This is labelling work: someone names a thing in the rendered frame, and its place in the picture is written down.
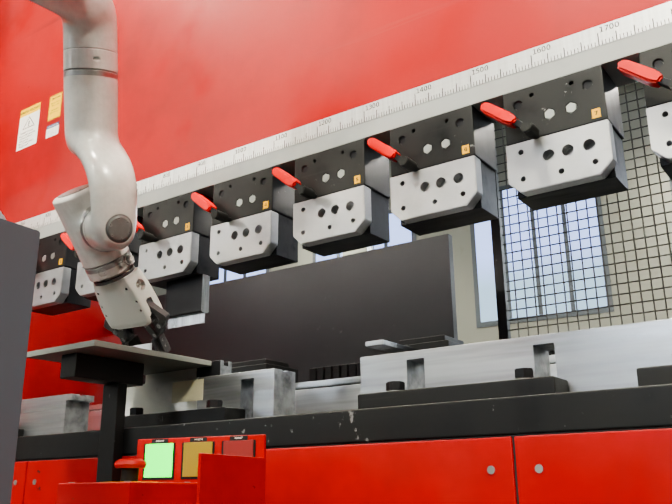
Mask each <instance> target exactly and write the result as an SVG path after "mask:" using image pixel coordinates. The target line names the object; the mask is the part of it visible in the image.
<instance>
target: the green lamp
mask: <svg viewBox="0 0 672 504"><path fill-rule="evenodd" d="M145 461H146V467H145V468H144V478H154V477H172V462H173V443H162V444H146V449H145Z"/></svg>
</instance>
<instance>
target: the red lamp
mask: <svg viewBox="0 0 672 504"><path fill-rule="evenodd" d="M253 443H254V441H253V440H241V441H224V442H223V455H234V456H247V457H253Z"/></svg>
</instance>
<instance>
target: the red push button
mask: <svg viewBox="0 0 672 504"><path fill-rule="evenodd" d="M114 466H115V468H121V479H120V482H124V481H138V476H139V468H145V467H146V461H144V460H143V459H134V458H127V459H119V460H117V461H115V463H114Z"/></svg>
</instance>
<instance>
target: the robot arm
mask: <svg viewBox="0 0 672 504"><path fill-rule="evenodd" d="M29 1H31V2H33V3H35V4H37V5H39V6H41V7H43V8H45V9H47V10H49V11H51V12H53V13H55V14H56V15H58V16H59V17H61V20H62V27H63V84H64V126H65V140H66V144H67V147H68V149H69V150H70V151H71V152H72V153H73V154H74V155H76V156H77V157H78V158H79V160H80V161H81V163H82V165H83V167H84V170H85V172H86V176H87V180H88V184H85V185H82V186H79V187H76V188H73V189H71V190H69V191H67V192H65V193H63V194H61V195H59V196H58V197H57V198H55V199H54V201H53V206H54V208H55V210H56V212H57V214H58V216H59V218H60V220H61V222H62V224H63V226H64V228H65V231H66V233H67V235H68V237H69V239H70V241H71V243H72V245H73V247H74V249H75V251H76V253H77V255H78V257H79V259H80V261H81V263H82V265H83V268H84V270H85V272H86V274H87V276H88V278H89V280H90V281H92V282H94V283H93V286H94V290H95V293H96V297H97V300H98V302H99V305H100V307H101V310H102V312H103V314H104V317H105V322H104V328H106V329H107V330H109V331H111V332H113V334H114V335H116V336H117V337H119V338H120V341H121V342H122V343H125V344H126V345H127V346H134V345H141V344H142V343H141V341H140V338H139V336H138V335H137V334H136V335H134V329H133V328H134V327H141V326H143V327H144V328H145V329H146V330H147V332H148V333H149V334H150V335H151V337H152V338H153V339H152V340H151V342H152V344H153V347H154V349H155V351H160V352H165V353H168V352H169V351H170V350H171V347H170V345H169V343H168V341H167V339H166V337H165V334H164V331H165V326H166V324H167V321H168V319H169V317H170V314H169V313H168V312H166V311H165V310H164V309H163V308H162V305H161V303H160V301H159V299H158V297H157V295H156V293H155V292H154V290H153V288H152V286H151V285H150V283H149V281H148V280H147V278H146V277H145V275H144V274H143V273H142V271H141V270H140V269H139V268H138V267H136V268H135V267H134V265H133V263H134V262H135V261H134V257H133V256H132V254H131V252H130V250H129V247H128V245H129V244H130V243H131V242H132V240H133V238H134V235H135V232H136V226H137V184H136V177H135V172H134V169H133V166H132V163H131V161H130V158H129V157H128V155H127V153H126V151H125V150H124V148H123V147H122V145H121V143H120V141H119V138H118V34H117V17H116V11H115V7H114V3H113V1H112V0H29ZM156 316H157V317H158V318H159V320H158V318H157V317H156ZM152 323H153V324H154V325H155V329H154V328H153V327H152V326H151V324H152Z"/></svg>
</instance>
